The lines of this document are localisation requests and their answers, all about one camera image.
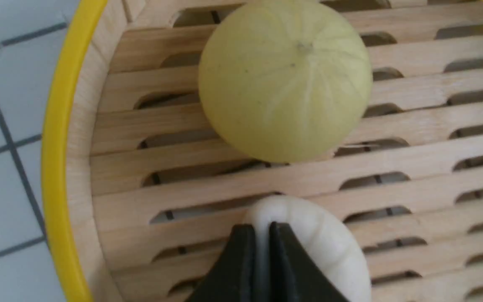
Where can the yellow steamed bun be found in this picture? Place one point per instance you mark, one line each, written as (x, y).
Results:
(284, 80)

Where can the white steamed bun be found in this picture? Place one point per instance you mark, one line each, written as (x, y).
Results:
(326, 239)

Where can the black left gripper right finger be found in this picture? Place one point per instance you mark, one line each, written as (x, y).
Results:
(294, 277)

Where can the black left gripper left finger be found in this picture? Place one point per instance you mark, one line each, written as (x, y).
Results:
(231, 277)

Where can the bamboo steamer basket yellow rim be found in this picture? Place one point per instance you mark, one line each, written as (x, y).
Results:
(140, 194)

